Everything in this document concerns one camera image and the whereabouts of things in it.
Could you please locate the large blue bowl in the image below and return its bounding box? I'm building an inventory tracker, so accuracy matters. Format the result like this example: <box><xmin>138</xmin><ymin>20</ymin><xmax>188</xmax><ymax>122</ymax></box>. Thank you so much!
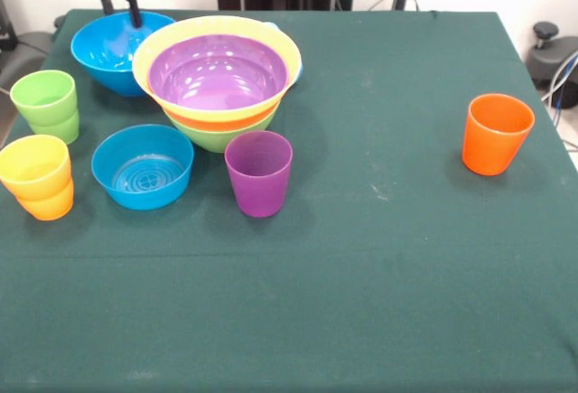
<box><xmin>70</xmin><ymin>11</ymin><xmax>176</xmax><ymax>98</ymax></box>

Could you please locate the yellow bowl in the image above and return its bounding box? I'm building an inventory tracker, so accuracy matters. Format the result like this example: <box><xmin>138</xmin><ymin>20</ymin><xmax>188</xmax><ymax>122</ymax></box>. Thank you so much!
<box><xmin>131</xmin><ymin>15</ymin><xmax>303</xmax><ymax>133</ymax></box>

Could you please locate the purple bowl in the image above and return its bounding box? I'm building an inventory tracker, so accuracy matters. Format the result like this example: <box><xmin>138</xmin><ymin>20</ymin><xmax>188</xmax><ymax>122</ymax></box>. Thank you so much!
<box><xmin>147</xmin><ymin>34</ymin><xmax>290</xmax><ymax>110</ymax></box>

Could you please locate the red-orange cup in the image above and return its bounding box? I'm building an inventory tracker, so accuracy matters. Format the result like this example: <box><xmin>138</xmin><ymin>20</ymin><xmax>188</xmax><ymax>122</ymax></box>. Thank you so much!
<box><xmin>461</xmin><ymin>93</ymin><xmax>536</xmax><ymax>176</ymax></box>

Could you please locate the dark equipment box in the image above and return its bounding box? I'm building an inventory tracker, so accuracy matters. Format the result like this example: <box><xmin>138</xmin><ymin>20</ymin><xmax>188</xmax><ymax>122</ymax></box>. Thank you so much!
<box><xmin>0</xmin><ymin>0</ymin><xmax>19</xmax><ymax>53</ymax></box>

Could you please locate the green cup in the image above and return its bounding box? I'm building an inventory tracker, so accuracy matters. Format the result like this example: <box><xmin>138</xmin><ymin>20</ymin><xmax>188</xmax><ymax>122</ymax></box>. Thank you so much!
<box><xmin>31</xmin><ymin>110</ymin><xmax>81</xmax><ymax>145</ymax></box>
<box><xmin>9</xmin><ymin>70</ymin><xmax>79</xmax><ymax>130</ymax></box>

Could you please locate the green bowl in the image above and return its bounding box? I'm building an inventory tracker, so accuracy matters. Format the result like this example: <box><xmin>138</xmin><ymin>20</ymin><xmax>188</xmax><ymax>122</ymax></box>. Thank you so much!
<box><xmin>171</xmin><ymin>110</ymin><xmax>277</xmax><ymax>154</ymax></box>

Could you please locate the small blue bowl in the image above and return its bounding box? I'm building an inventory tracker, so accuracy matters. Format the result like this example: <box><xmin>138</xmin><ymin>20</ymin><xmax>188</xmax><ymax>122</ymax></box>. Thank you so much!
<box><xmin>90</xmin><ymin>124</ymin><xmax>195</xmax><ymax>211</ymax></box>

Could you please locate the blue cup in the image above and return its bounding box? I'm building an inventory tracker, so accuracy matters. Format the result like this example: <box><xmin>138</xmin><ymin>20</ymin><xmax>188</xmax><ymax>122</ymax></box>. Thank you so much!
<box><xmin>264</xmin><ymin>21</ymin><xmax>304</xmax><ymax>89</ymax></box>

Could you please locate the yellow cup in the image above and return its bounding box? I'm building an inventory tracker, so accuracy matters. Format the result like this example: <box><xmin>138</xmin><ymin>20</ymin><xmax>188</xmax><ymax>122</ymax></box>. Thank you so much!
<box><xmin>0</xmin><ymin>134</ymin><xmax>73</xmax><ymax>202</ymax></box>

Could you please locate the orange cup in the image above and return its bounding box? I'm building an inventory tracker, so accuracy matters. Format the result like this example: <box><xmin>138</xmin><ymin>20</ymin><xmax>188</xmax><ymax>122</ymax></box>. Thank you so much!
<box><xmin>16</xmin><ymin>180</ymin><xmax>75</xmax><ymax>222</ymax></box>

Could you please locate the purple cup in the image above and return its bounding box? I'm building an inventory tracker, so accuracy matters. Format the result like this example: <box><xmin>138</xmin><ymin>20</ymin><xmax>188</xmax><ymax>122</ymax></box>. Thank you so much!
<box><xmin>224</xmin><ymin>129</ymin><xmax>294</xmax><ymax>218</ymax></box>

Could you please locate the dark green table cloth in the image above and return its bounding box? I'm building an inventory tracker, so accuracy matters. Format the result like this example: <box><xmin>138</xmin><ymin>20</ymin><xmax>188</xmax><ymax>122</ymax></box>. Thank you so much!
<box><xmin>0</xmin><ymin>7</ymin><xmax>578</xmax><ymax>393</ymax></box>

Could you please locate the black stand with knob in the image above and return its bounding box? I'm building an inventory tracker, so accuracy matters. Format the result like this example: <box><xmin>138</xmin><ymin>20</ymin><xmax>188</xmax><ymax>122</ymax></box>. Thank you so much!
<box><xmin>526</xmin><ymin>21</ymin><xmax>578</xmax><ymax>109</ymax></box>

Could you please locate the blue cable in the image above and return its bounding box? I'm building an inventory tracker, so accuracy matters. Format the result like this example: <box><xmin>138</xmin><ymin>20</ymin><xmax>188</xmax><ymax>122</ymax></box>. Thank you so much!
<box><xmin>540</xmin><ymin>47</ymin><xmax>578</xmax><ymax>112</ymax></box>

